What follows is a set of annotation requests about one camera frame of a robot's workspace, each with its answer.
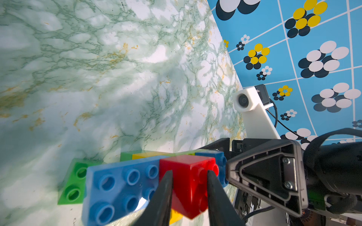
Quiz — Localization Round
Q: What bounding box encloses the red square lego brick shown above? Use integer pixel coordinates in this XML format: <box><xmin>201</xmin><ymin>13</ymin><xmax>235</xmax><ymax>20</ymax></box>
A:
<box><xmin>159</xmin><ymin>155</ymin><xmax>219</xmax><ymax>219</ymax></box>

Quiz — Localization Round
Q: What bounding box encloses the green square lego brick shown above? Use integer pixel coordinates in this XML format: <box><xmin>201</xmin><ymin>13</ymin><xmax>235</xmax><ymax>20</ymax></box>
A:
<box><xmin>57</xmin><ymin>158</ymin><xmax>103</xmax><ymax>205</ymax></box>

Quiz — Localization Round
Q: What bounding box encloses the lime long lego brick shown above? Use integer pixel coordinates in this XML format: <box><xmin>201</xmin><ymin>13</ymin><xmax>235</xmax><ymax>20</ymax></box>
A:
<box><xmin>167</xmin><ymin>149</ymin><xmax>208</xmax><ymax>157</ymax></box>

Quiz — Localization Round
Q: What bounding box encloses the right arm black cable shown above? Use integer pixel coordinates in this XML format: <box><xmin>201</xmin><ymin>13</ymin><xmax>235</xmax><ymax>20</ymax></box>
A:
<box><xmin>265</xmin><ymin>97</ymin><xmax>303</xmax><ymax>139</ymax></box>

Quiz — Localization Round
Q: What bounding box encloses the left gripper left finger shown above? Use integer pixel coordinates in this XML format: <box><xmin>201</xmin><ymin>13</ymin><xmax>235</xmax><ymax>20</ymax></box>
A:
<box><xmin>133</xmin><ymin>170</ymin><xmax>173</xmax><ymax>226</ymax></box>

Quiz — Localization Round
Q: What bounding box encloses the yellow square lego brick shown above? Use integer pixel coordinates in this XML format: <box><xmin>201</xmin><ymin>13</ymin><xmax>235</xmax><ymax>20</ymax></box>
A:
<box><xmin>132</xmin><ymin>152</ymin><xmax>175</xmax><ymax>160</ymax></box>

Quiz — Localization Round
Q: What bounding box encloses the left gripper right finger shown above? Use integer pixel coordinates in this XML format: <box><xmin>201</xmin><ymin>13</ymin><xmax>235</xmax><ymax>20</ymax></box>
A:
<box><xmin>207</xmin><ymin>170</ymin><xmax>246</xmax><ymax>226</ymax></box>

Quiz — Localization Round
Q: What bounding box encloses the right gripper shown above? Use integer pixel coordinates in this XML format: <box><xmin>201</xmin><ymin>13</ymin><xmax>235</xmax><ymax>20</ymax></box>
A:
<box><xmin>199</xmin><ymin>137</ymin><xmax>308</xmax><ymax>217</ymax></box>

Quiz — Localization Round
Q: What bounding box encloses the light blue long lego brick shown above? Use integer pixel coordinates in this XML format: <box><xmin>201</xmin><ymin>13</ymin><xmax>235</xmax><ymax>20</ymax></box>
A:
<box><xmin>82</xmin><ymin>150</ymin><xmax>228</xmax><ymax>226</ymax></box>

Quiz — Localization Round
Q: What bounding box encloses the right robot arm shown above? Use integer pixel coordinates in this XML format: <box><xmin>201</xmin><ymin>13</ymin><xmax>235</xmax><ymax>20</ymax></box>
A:
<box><xmin>204</xmin><ymin>128</ymin><xmax>362</xmax><ymax>217</ymax></box>

